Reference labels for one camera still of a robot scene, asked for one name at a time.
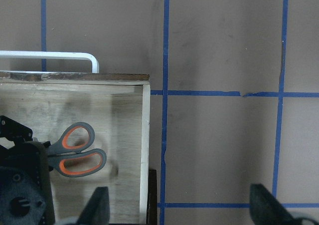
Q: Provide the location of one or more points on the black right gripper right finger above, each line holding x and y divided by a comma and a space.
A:
266, 210

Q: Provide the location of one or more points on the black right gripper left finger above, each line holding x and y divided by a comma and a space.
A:
97, 210

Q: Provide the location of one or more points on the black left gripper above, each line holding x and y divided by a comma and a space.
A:
25, 189

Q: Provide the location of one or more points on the grey orange scissors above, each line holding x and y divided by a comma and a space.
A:
61, 152

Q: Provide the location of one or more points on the wooden drawer with white handle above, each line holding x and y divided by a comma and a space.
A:
117, 106

